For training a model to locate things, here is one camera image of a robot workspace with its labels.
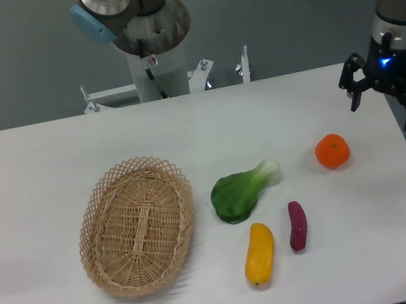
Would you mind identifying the oval wicker basket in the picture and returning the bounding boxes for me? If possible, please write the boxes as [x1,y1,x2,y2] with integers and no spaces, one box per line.
[79,156,194,298]

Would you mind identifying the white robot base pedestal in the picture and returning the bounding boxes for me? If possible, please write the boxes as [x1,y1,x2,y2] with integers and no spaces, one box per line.
[67,0,202,111]

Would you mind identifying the yellow mango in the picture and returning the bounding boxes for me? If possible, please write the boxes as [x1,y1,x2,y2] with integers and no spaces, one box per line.
[244,222,275,287]

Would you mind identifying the green bok choy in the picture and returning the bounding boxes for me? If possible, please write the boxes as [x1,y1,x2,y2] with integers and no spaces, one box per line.
[210,159,281,225]

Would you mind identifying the purple sweet potato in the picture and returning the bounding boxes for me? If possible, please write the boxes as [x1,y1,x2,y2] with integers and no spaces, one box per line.
[287,201,308,252]

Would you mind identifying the orange tangerine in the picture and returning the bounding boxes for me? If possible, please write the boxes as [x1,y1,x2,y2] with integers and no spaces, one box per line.
[314,133,351,169]

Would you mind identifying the white metal mounting frame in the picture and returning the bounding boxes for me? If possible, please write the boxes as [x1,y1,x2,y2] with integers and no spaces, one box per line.
[76,44,258,115]

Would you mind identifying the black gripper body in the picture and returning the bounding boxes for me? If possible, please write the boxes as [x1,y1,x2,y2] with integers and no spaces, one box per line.
[363,32,406,97]

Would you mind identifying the black cable on pedestal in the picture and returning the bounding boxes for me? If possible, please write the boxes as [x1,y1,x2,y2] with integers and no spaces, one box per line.
[135,36,169,103]

